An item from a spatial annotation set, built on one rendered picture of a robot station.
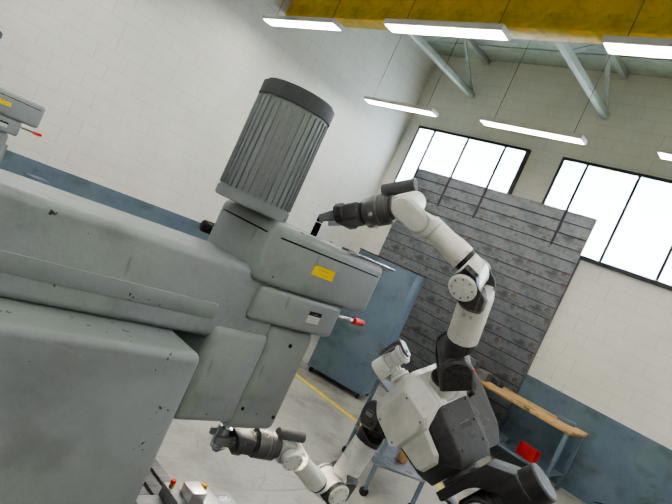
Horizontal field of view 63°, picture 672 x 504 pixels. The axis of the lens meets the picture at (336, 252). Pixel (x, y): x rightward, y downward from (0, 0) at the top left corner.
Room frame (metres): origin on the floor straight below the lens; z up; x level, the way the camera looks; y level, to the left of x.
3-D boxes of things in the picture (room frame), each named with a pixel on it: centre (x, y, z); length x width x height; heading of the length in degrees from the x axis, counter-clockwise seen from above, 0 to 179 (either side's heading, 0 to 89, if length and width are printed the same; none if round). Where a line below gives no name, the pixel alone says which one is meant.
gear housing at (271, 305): (1.59, 0.11, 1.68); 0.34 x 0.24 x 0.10; 137
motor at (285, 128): (1.44, 0.25, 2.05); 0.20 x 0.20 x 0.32
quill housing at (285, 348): (1.62, 0.08, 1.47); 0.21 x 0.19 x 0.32; 47
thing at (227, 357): (1.48, 0.22, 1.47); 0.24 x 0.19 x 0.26; 47
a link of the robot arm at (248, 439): (1.67, 0.00, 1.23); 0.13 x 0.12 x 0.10; 30
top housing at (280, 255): (1.61, 0.09, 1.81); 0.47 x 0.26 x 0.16; 137
